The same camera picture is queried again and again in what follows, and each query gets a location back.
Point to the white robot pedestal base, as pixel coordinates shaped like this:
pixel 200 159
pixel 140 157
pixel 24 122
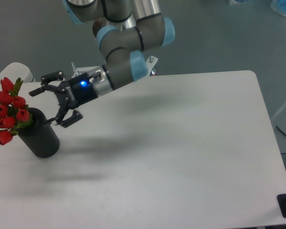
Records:
pixel 150 62

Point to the blue plastic bag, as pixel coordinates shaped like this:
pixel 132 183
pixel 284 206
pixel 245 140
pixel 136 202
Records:
pixel 279 6

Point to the black ribbed cylindrical vase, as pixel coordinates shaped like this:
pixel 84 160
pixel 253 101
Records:
pixel 40 138

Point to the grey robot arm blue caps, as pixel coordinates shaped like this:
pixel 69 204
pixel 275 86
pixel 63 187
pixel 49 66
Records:
pixel 133 26

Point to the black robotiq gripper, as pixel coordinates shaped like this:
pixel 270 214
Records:
pixel 77 91

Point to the white rounded chair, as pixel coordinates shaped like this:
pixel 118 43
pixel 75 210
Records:
pixel 15 70

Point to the red tulip bouquet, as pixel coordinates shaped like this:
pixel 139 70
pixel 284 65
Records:
pixel 14 110

